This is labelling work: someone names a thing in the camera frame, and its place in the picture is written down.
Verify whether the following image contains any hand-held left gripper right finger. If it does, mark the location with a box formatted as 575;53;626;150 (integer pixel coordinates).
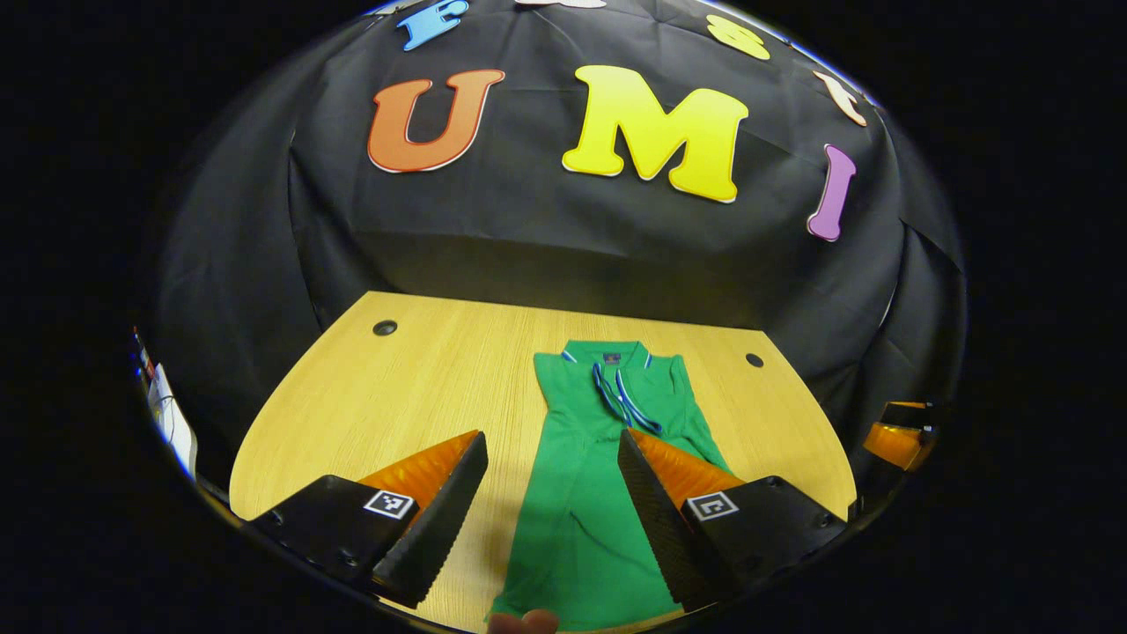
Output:
616;428;848;613

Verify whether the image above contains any black backdrop cloth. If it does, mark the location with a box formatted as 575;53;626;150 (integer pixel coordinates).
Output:
145;0;969;494

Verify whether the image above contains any green T-shirt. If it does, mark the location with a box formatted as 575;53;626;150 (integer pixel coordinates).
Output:
487;340;736;633

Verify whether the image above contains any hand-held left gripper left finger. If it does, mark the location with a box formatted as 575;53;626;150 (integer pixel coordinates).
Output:
249;430;490;610

